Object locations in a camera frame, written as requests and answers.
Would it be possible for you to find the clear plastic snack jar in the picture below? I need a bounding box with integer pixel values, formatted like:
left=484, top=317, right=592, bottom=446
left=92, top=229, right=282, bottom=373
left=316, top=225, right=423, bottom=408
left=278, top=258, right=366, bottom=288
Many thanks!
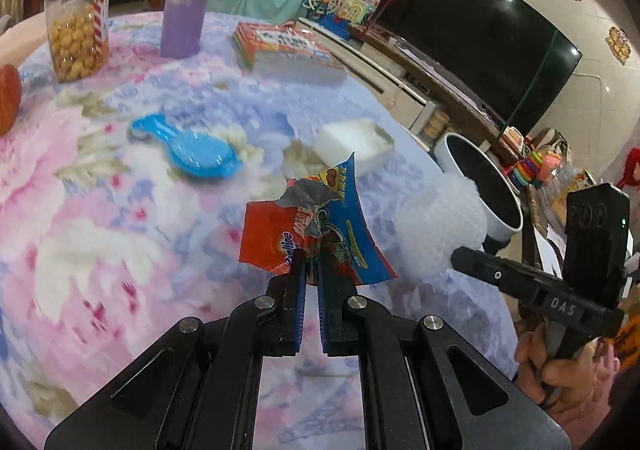
left=42, top=0, right=110, bottom=83

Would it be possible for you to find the red orange candy wrapper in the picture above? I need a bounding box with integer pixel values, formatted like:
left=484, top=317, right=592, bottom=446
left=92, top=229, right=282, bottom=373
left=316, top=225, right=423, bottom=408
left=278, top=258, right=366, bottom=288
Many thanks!
left=239, top=155, right=396, bottom=285

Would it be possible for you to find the orange red apple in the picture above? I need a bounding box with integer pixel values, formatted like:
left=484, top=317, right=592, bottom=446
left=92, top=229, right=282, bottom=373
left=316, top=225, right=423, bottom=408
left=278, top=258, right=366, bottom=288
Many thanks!
left=0, top=64, right=23, bottom=136

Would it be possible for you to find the rainbow stacking ring toy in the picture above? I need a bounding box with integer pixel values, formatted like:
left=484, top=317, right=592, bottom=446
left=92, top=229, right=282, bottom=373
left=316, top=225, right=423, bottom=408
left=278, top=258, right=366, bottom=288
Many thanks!
left=508, top=151, right=542, bottom=191

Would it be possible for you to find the black flat screen television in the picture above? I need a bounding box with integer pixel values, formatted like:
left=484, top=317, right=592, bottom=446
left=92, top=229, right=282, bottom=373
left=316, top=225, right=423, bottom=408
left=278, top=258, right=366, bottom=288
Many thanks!
left=375, top=0, right=582, bottom=134

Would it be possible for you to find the toy ferris wheel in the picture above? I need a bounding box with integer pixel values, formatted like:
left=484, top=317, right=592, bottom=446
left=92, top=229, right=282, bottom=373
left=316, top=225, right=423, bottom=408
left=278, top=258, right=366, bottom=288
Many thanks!
left=303, top=0, right=342, bottom=20

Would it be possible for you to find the white round trash bin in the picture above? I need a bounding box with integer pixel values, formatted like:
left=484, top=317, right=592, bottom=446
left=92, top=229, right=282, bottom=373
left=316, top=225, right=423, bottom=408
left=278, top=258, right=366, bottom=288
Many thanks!
left=433, top=133, right=523, bottom=255

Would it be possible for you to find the stack of children's books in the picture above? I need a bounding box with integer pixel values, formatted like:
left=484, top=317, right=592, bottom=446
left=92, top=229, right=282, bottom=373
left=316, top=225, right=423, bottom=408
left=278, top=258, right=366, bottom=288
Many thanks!
left=232, top=21, right=348, bottom=85

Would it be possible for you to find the blue toy hairbrush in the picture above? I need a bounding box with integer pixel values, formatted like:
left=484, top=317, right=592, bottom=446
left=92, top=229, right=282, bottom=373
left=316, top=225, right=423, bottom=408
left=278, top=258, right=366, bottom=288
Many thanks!
left=129, top=113, right=242, bottom=179

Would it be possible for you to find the white foam fruit net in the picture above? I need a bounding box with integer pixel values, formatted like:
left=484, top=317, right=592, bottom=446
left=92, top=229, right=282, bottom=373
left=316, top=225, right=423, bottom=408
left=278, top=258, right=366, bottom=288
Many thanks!
left=394, top=173, right=488, bottom=278

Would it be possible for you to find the white and wood TV cabinet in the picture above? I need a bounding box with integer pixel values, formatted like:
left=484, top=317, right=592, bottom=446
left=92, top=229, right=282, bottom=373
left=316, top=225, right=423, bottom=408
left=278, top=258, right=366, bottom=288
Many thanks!
left=296, top=17, right=518, bottom=164

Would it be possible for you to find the colourful toy box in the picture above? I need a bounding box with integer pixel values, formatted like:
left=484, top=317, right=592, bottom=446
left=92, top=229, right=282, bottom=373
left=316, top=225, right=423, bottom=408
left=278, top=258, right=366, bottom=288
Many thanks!
left=337, top=0, right=374, bottom=25

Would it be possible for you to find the person's right hand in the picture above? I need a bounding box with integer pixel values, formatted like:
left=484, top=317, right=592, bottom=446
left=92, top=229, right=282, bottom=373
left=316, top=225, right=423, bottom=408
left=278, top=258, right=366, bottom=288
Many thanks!
left=514, top=325, right=620, bottom=423

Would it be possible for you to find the white foam block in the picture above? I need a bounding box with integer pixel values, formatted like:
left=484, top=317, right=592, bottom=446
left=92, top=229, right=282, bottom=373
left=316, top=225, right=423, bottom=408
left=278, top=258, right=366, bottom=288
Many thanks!
left=312, top=119, right=395, bottom=176

